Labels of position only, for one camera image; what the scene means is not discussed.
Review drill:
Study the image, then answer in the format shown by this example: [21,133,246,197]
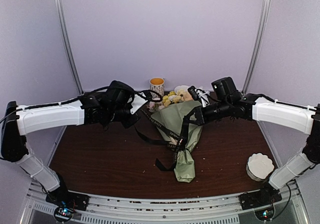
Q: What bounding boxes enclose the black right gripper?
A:
[184,99,232,126]

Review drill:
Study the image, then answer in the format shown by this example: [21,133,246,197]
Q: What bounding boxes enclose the green wrapping paper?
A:
[151,101,203,183]

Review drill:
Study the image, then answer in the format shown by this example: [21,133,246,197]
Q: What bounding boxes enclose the white round bowl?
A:
[174,85,189,96]

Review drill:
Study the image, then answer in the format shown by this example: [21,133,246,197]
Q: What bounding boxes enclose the cream fake flower bunch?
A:
[159,89,192,109]

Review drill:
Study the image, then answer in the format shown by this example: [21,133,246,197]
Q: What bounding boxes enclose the black printed ribbon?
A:
[134,110,198,172]

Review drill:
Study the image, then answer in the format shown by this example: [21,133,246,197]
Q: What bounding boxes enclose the pale pink rose stem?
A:
[147,102,163,113]

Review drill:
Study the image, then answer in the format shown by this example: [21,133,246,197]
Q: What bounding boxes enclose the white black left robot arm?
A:
[0,80,162,206]

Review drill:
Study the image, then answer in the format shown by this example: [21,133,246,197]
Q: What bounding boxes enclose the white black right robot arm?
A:
[189,90,320,205]

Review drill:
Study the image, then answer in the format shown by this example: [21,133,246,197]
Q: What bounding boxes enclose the patterned cup yellow inside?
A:
[149,78,165,96]

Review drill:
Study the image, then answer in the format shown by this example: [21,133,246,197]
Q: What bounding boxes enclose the white scalloped bowl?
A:
[246,153,275,182]

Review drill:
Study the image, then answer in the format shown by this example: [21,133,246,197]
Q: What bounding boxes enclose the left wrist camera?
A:
[130,93,148,115]

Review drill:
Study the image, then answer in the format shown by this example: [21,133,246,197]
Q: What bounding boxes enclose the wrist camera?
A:
[130,93,148,115]
[187,77,238,107]

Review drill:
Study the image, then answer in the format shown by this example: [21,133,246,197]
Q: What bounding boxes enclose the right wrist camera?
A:
[187,77,238,107]

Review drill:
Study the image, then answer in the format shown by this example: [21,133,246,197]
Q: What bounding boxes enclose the right aluminium frame post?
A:
[242,0,272,93]

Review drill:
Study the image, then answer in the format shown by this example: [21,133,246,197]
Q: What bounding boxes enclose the aluminium frame post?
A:
[54,0,84,94]
[242,0,272,93]

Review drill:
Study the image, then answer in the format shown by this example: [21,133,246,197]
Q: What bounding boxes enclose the aluminium front rail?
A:
[24,181,308,224]

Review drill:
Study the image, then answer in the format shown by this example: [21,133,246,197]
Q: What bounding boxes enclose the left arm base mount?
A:
[41,181,90,223]

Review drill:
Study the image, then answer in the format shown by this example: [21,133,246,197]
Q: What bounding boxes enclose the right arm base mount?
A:
[239,183,282,222]

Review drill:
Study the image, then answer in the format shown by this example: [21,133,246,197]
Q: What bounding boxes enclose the left aluminium frame post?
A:
[54,0,84,94]

